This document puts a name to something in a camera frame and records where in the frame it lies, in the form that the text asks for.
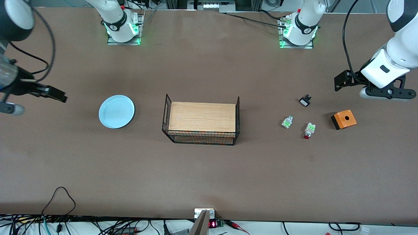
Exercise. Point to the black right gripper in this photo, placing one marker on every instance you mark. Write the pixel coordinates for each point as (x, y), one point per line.
(23, 86)

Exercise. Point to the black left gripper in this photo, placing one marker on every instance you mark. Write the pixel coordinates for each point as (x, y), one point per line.
(355, 79)

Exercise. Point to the red push button switch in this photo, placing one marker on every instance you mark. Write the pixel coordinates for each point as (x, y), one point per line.
(309, 130)

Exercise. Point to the light blue round plate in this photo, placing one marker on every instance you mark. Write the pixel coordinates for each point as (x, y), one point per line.
(116, 111)

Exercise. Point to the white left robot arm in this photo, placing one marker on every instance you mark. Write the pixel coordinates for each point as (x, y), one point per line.
(305, 29)

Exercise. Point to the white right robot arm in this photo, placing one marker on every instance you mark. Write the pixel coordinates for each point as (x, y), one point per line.
(117, 26)

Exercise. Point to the green clear contact block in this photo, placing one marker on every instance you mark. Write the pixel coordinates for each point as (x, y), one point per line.
(287, 122)

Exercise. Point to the wooden board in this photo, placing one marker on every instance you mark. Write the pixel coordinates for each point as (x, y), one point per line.
(202, 117)

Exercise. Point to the black power adapter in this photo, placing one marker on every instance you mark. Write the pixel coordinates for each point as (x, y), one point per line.
(125, 230)

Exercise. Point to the red clip leads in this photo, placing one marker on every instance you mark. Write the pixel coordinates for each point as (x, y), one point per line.
(236, 225)

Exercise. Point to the red digit display module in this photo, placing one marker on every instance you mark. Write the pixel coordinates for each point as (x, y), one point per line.
(213, 224)

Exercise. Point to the silver metal clamp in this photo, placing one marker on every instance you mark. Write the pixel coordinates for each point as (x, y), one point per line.
(199, 212)

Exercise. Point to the orange button enclosure box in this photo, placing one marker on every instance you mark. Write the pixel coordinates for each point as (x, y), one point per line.
(345, 119)

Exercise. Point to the black white switch part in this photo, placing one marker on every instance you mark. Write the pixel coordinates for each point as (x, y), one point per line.
(305, 101)

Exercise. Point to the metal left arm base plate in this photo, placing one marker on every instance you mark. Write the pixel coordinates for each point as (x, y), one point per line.
(284, 46)

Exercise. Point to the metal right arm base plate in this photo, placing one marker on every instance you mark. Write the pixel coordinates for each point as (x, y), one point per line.
(112, 42)

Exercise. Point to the aluminium frame with connectors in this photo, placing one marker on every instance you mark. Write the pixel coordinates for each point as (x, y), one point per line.
(212, 6)

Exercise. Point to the grey camera mount pole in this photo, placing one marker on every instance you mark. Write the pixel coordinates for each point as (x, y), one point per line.
(200, 227)

